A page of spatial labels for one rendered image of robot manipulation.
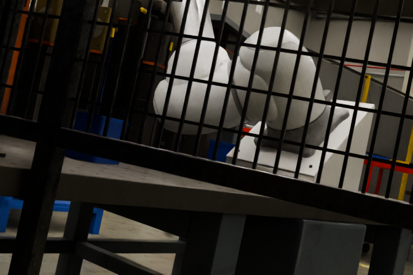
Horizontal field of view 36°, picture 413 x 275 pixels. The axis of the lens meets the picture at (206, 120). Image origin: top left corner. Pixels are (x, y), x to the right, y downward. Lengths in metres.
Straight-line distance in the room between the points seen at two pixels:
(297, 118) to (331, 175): 0.15
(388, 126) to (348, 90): 1.30
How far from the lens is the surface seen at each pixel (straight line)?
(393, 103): 9.09
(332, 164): 1.50
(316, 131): 1.53
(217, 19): 1.97
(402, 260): 2.05
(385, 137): 9.02
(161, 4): 1.90
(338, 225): 1.54
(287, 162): 1.51
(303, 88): 1.47
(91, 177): 0.95
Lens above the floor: 0.79
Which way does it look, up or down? 2 degrees up
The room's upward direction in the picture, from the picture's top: 12 degrees clockwise
